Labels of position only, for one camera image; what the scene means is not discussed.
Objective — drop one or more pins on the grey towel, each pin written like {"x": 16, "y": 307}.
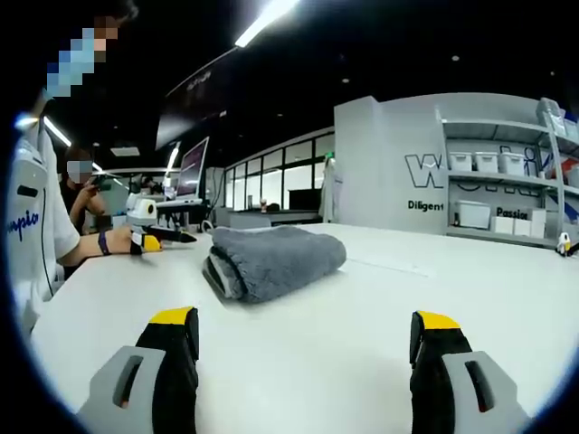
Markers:
{"x": 280, "y": 257}

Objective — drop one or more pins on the person's left hand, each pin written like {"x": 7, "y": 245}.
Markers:
{"x": 122, "y": 239}

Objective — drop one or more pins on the purple wristband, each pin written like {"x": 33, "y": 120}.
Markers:
{"x": 104, "y": 244}

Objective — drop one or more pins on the computer monitor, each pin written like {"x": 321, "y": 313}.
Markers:
{"x": 192, "y": 169}

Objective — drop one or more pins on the grey background desk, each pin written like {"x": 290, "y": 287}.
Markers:
{"x": 253, "y": 219}

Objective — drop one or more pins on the person's white shirt torso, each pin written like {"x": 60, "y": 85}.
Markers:
{"x": 52, "y": 235}

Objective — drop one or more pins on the white chest-worn device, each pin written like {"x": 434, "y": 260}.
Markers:
{"x": 28, "y": 176}

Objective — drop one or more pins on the dark hanging ceiling panel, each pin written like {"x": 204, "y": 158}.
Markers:
{"x": 194, "y": 99}

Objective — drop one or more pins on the large white storage box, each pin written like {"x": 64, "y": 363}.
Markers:
{"x": 472, "y": 214}

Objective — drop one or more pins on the small white carton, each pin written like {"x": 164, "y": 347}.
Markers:
{"x": 522, "y": 227}
{"x": 503, "y": 225}

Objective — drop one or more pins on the hanging white coat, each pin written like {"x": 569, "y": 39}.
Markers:
{"x": 329, "y": 192}

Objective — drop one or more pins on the tall white carton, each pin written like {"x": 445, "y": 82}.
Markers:
{"x": 538, "y": 222}

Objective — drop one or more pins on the grey metal shelf rack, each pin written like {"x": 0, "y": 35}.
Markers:
{"x": 549, "y": 181}

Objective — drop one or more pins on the long ceiling light strip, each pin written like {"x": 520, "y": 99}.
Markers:
{"x": 267, "y": 22}

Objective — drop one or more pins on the clear plastic bags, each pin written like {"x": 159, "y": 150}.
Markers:
{"x": 554, "y": 115}

